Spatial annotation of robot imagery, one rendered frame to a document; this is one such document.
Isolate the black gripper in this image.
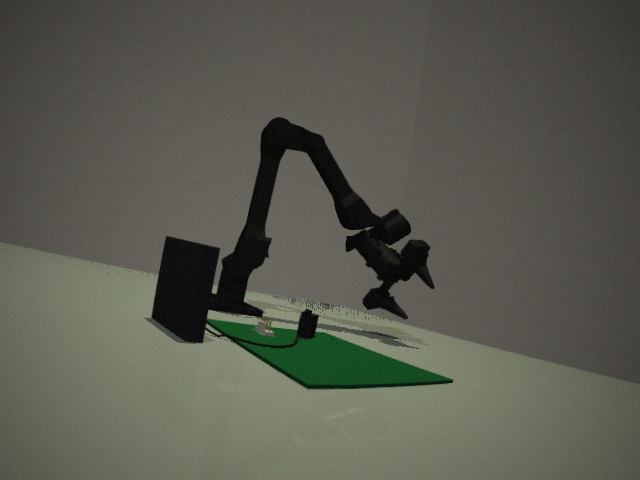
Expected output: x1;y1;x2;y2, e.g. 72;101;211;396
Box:
362;240;435;319

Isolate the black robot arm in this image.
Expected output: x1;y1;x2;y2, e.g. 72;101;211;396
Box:
211;117;411;306

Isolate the black square panel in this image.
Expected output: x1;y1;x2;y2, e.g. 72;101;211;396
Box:
151;236;221;343

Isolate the green circuit board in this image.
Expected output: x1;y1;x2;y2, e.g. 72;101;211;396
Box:
206;316;453;389

